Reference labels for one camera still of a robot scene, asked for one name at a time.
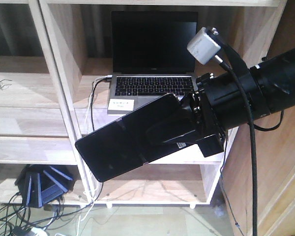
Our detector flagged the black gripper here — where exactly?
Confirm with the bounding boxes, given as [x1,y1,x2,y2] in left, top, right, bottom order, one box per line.
[180,73,270,157]

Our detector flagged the white laptop cable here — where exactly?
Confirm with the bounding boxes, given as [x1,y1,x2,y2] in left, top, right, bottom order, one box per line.
[75,75,109,236]

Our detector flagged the grey open laptop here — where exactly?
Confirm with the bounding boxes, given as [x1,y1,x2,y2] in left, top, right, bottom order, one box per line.
[108,11,198,115]

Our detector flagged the black laptop cable left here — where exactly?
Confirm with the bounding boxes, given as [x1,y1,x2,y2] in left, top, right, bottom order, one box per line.
[90,78,111,133]

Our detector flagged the black smartphone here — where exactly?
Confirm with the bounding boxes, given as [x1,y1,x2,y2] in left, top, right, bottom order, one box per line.
[75,93,195,182]

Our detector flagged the white paper label left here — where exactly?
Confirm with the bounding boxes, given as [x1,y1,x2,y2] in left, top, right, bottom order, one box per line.
[108,99,135,111]

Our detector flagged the wooden shelf unit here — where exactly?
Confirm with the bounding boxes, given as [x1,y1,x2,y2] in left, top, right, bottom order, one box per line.
[0,0,286,207]

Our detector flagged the wooden wardrobe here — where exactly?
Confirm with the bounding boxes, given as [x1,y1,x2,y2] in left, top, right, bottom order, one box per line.
[223,0,295,236]

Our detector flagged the white power adapter on floor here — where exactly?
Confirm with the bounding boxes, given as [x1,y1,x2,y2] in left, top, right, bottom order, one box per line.
[26,227,48,236]

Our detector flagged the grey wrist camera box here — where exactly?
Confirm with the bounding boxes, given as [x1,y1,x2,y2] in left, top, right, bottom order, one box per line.
[187,27,221,65]

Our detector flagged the black bag on shelf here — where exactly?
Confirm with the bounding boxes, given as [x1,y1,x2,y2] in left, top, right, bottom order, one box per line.
[15,164,75,208]

